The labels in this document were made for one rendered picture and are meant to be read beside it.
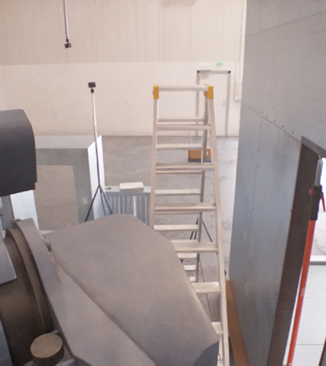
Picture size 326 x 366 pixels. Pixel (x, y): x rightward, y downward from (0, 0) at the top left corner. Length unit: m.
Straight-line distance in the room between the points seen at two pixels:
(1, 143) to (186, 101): 10.05
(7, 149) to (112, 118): 10.17
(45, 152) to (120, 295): 3.23
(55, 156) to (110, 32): 8.07
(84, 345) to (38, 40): 11.73
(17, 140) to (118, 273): 0.92
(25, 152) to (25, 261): 0.87
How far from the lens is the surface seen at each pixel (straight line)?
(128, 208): 4.71
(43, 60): 12.08
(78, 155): 3.73
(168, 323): 0.67
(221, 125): 11.50
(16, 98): 12.57
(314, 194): 1.61
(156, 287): 0.72
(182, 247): 1.88
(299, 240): 1.89
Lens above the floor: 2.46
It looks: 21 degrees down
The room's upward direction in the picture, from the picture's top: straight up
